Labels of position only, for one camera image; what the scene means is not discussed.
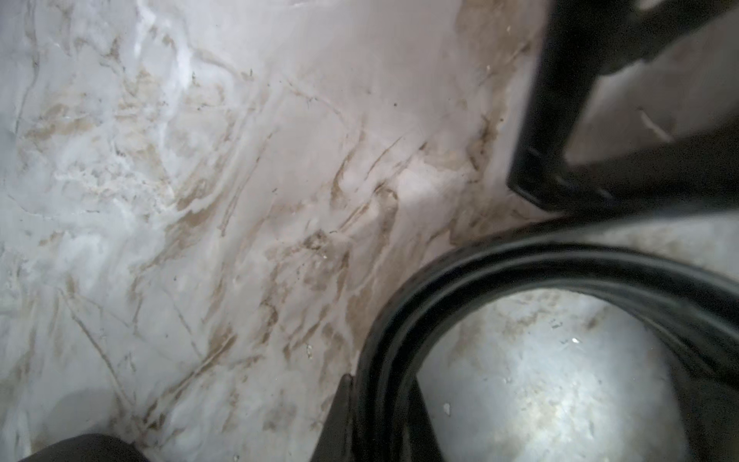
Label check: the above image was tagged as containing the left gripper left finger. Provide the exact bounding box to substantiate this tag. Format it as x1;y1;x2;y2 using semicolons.
310;373;354;462

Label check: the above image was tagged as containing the black belt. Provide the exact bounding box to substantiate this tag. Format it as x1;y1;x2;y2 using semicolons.
353;221;738;461
21;433;148;462

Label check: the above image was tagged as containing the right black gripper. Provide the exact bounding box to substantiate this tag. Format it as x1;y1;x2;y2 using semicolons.
507;1;738;214

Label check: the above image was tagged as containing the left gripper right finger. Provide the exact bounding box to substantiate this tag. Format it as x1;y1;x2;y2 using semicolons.
407;380;444;462

